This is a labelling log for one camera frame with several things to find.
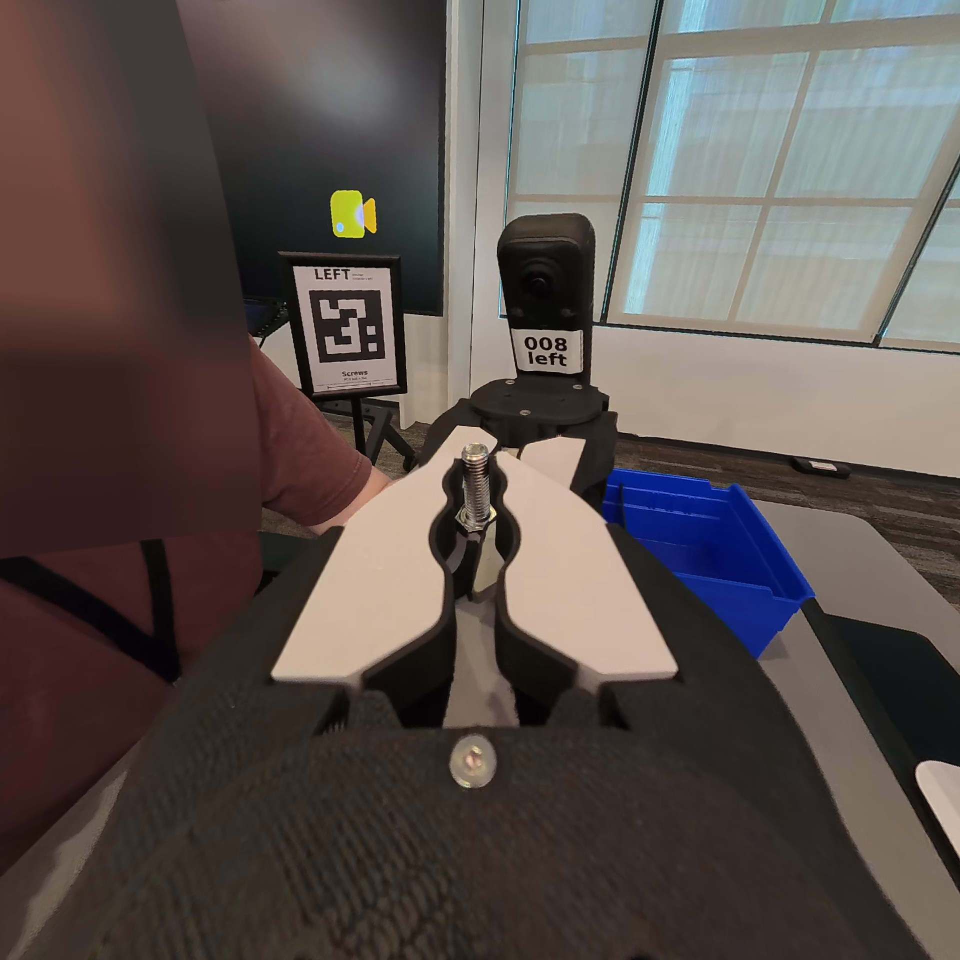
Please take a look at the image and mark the large dark wall screen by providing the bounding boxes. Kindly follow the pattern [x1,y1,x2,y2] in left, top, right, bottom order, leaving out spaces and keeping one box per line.
[180,0,447,318]

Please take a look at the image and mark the blue plastic tray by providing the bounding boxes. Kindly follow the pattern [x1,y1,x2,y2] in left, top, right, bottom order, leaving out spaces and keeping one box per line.
[600,468,817,661]

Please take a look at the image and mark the silver hex bolt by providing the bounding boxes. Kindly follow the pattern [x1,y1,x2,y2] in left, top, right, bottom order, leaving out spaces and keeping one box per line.
[461,442,491,515]

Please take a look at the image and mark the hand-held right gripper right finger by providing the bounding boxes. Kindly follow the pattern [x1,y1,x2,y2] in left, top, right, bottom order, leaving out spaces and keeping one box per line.
[495,452,680,685]

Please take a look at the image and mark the framed code sign on legs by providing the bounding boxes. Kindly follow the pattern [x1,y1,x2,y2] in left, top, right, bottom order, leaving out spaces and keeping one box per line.
[277,251,420,474]

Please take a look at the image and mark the large paned window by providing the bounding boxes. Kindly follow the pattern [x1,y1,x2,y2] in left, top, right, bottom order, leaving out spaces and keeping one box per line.
[498,0,960,350]

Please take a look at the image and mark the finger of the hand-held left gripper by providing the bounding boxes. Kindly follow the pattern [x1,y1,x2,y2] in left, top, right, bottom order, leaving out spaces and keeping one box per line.
[519,437,591,496]
[418,424,499,475]

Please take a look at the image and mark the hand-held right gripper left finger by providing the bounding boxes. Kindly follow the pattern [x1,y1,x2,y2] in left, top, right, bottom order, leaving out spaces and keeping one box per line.
[270,452,457,687]

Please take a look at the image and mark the black shoulder strap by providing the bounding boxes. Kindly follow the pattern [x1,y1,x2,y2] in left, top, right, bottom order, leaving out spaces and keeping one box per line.
[0,538,183,684]

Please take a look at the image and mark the person's left forearm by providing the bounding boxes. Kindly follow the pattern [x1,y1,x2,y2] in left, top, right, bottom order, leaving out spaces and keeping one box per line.
[262,465,395,535]

